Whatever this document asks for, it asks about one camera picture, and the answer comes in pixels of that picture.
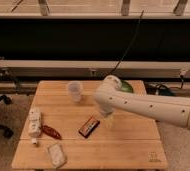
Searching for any clear plastic cup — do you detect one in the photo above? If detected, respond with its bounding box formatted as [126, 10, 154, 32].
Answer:
[67, 81, 83, 102]

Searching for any white tube bottle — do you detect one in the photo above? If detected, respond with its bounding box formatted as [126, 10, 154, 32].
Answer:
[28, 108, 41, 146]

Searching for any white wrapped packet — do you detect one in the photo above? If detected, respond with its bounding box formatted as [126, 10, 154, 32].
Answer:
[47, 143, 67, 168]

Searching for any black hanging cable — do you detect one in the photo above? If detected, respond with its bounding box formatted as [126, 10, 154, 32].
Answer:
[107, 9, 145, 77]

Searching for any translucent yellowish pusher tool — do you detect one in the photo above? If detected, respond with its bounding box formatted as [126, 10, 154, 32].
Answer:
[103, 115, 114, 129]

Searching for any green bowl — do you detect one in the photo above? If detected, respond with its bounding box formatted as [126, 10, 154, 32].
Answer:
[121, 80, 133, 93]

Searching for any wooden folding table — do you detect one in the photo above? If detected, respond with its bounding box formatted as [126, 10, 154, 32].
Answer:
[11, 79, 168, 170]

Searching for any red chili pepper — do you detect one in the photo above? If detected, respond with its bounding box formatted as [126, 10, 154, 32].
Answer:
[41, 125, 62, 140]

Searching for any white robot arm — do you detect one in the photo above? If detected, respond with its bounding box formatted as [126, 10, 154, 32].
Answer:
[94, 75, 190, 130]

